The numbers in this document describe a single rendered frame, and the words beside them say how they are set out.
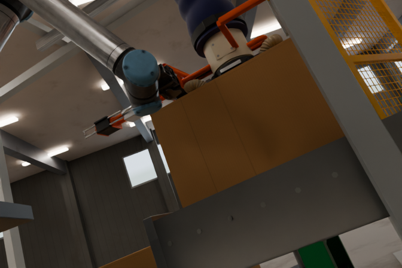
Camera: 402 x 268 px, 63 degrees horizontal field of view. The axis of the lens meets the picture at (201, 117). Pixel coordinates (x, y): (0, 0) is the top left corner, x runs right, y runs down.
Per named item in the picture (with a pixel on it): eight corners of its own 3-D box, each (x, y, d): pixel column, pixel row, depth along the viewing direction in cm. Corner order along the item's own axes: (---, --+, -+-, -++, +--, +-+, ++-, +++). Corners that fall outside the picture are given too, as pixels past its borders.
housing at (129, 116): (146, 115, 140) (142, 106, 141) (137, 112, 134) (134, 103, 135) (133, 122, 142) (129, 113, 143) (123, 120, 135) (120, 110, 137)
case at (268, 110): (368, 155, 122) (317, 66, 135) (383, 145, 86) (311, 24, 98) (227, 215, 138) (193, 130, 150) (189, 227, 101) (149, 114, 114)
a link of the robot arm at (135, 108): (133, 107, 92) (119, 70, 96) (135, 122, 102) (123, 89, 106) (164, 98, 94) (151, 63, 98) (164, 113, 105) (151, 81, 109)
